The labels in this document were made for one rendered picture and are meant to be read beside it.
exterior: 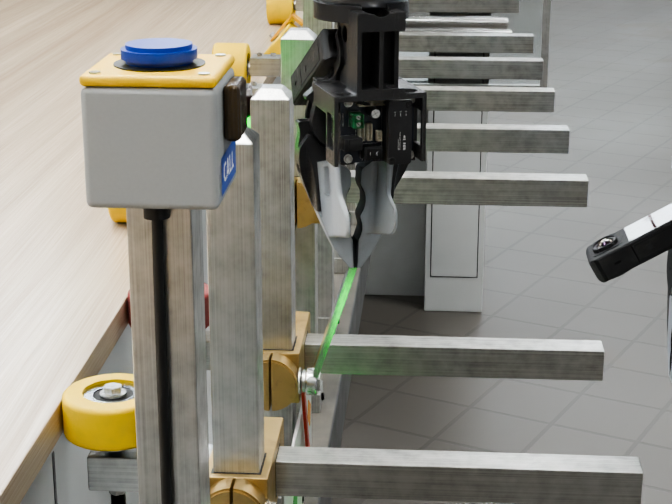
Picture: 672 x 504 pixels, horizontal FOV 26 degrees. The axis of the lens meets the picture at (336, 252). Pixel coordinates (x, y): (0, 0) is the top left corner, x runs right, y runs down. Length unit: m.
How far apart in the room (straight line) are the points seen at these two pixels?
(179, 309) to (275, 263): 0.53
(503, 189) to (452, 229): 2.37
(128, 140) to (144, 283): 0.08
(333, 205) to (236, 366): 0.15
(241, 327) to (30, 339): 0.29
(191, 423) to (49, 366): 0.44
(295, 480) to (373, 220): 0.21
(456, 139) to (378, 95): 0.78
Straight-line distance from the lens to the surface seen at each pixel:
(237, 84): 0.76
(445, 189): 1.59
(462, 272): 3.99
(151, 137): 0.75
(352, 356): 1.38
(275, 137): 1.28
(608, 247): 1.36
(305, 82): 1.15
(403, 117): 1.07
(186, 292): 0.78
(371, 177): 1.14
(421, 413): 3.38
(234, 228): 1.04
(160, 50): 0.76
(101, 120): 0.75
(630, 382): 3.62
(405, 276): 4.13
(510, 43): 2.57
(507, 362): 1.38
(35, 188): 1.81
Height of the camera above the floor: 1.35
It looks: 17 degrees down
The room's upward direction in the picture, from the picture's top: straight up
